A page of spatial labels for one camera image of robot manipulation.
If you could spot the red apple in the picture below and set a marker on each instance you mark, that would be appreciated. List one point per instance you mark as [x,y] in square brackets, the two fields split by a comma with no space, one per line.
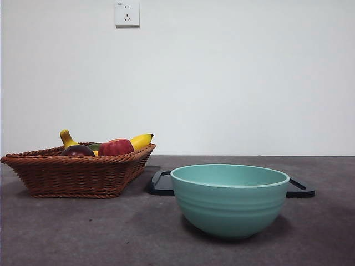
[115,147]

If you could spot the brown wicker basket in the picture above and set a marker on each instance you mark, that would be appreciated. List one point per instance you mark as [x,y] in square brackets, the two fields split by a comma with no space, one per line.
[72,177]

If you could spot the green avocado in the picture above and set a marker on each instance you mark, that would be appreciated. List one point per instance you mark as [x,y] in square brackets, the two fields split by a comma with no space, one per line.
[93,147]

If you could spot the dark purple plum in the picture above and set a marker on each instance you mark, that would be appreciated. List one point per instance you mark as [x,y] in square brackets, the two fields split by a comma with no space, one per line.
[77,151]

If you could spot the teal ceramic bowl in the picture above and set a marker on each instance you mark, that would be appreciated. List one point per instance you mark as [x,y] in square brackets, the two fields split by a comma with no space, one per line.
[230,210]

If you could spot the yellow banana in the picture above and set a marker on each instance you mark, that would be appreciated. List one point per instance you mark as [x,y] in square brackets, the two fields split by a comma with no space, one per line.
[141,140]

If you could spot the black rectangular tray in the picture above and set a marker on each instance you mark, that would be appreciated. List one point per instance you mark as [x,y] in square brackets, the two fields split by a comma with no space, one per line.
[162,186]

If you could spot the white wall socket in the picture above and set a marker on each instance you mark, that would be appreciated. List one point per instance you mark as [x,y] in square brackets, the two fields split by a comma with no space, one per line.
[127,14]

